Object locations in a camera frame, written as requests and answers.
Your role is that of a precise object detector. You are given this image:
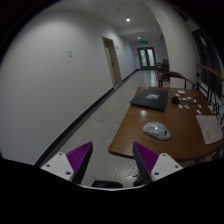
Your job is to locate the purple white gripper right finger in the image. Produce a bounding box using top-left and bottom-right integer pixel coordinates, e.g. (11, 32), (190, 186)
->
(132, 142), (182, 185)

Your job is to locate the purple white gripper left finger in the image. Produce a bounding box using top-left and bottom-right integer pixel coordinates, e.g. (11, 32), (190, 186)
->
(42, 142), (93, 184)

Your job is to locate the white computer mouse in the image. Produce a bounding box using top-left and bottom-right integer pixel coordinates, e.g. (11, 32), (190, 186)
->
(143, 121), (171, 141)

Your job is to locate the brown wooden table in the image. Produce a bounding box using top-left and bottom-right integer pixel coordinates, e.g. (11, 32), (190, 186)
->
(109, 87), (224, 161)

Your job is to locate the white paper sheet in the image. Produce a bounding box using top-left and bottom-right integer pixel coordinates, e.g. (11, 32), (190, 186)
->
(196, 115), (223, 145)

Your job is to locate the small black box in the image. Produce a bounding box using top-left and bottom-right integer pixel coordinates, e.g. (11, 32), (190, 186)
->
(171, 97), (180, 104)

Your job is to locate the wooden chair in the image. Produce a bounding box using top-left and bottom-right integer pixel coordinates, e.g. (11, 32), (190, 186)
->
(157, 71), (195, 89)

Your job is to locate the glass double door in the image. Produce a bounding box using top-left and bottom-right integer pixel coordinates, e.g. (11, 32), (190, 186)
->
(138, 47), (156, 70)

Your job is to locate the wooden handrail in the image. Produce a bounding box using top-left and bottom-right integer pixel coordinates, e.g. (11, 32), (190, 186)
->
(196, 64), (224, 82)

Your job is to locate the beige side door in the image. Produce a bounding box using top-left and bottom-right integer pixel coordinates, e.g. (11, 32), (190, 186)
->
(102, 37), (122, 85)

